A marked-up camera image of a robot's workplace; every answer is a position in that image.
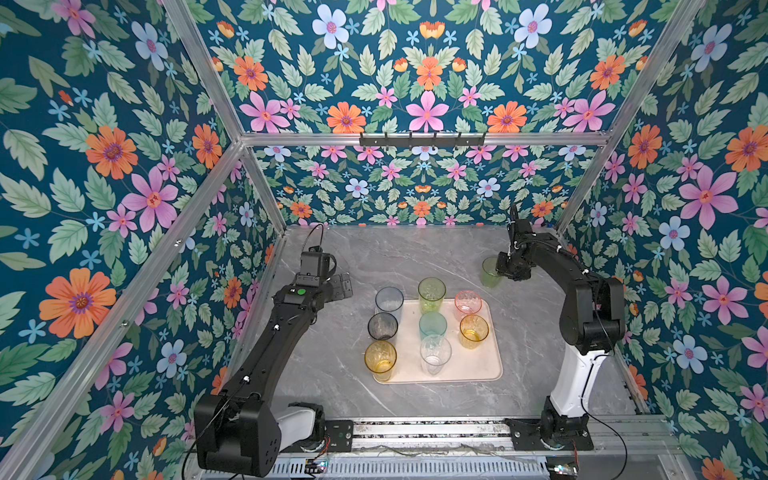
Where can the blue translucent tall cup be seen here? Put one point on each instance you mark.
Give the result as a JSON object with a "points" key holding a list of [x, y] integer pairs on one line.
{"points": [[390, 300]]}

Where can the white vented cable duct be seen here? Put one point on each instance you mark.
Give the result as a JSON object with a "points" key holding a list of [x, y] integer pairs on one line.
{"points": [[402, 467]]}

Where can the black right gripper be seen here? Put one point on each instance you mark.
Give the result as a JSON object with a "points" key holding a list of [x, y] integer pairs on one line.
{"points": [[502, 269]]}

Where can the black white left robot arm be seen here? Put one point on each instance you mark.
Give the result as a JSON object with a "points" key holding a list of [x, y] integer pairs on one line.
{"points": [[236, 430]]}

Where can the dark grey translucent cup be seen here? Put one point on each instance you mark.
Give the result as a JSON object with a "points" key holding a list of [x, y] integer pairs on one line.
{"points": [[382, 326]]}

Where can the black hook rack bar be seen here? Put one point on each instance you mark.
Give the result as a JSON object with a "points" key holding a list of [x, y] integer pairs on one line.
{"points": [[411, 139]]}

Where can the yellow translucent short cup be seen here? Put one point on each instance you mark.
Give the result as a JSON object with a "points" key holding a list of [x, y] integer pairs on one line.
{"points": [[473, 331]]}

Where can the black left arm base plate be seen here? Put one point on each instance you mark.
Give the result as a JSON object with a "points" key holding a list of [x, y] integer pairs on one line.
{"points": [[335, 436]]}

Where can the teal translucent short cup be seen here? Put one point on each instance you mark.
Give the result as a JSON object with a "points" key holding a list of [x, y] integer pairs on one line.
{"points": [[432, 323]]}

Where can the pink translucent short cup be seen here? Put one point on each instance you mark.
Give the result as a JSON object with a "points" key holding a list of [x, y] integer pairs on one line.
{"points": [[466, 303]]}

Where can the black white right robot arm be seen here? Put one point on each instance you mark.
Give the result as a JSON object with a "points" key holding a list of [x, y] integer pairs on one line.
{"points": [[591, 322]]}

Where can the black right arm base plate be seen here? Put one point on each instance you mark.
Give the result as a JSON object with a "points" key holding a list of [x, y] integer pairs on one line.
{"points": [[529, 435]]}

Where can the light green short cup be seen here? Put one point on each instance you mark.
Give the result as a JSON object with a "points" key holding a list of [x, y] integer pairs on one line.
{"points": [[490, 278]]}

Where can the amber translucent tall cup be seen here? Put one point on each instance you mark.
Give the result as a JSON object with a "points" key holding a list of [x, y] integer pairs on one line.
{"points": [[380, 359]]}

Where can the green translucent tall cup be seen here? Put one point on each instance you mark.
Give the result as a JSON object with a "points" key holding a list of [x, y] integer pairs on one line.
{"points": [[431, 291]]}

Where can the beige rectangular tray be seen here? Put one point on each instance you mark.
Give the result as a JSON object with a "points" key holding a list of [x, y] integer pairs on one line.
{"points": [[466, 365]]}

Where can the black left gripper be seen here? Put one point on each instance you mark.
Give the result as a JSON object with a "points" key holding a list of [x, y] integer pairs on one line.
{"points": [[338, 290]]}

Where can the aluminium mounting rail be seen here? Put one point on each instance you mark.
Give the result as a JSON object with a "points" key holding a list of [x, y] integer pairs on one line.
{"points": [[611, 435]]}

